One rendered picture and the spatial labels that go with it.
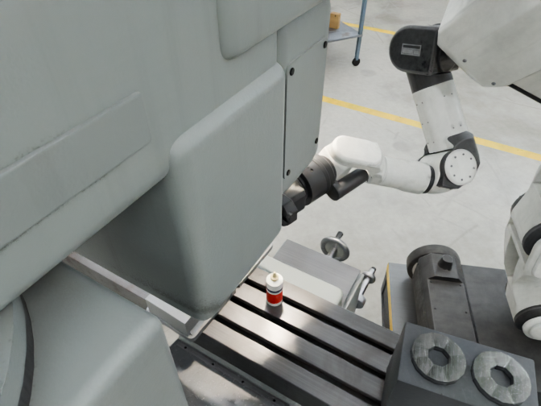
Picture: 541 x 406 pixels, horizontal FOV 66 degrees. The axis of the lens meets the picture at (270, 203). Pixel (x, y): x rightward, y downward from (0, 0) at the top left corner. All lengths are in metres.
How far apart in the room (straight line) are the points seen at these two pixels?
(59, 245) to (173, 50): 0.15
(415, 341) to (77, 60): 0.70
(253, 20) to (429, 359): 0.62
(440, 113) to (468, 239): 1.74
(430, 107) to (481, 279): 0.86
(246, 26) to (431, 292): 1.31
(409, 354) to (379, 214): 1.89
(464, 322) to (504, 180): 1.83
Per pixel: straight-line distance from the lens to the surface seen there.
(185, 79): 0.33
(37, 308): 0.35
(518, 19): 0.83
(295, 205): 0.79
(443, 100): 1.00
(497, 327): 1.59
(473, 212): 2.86
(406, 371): 0.80
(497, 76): 0.92
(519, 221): 1.25
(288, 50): 0.50
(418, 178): 0.95
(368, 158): 0.87
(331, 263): 1.40
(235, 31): 0.36
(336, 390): 0.96
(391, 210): 2.69
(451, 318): 1.52
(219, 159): 0.38
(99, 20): 0.27
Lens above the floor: 1.78
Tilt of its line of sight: 42 degrees down
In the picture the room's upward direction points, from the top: straight up
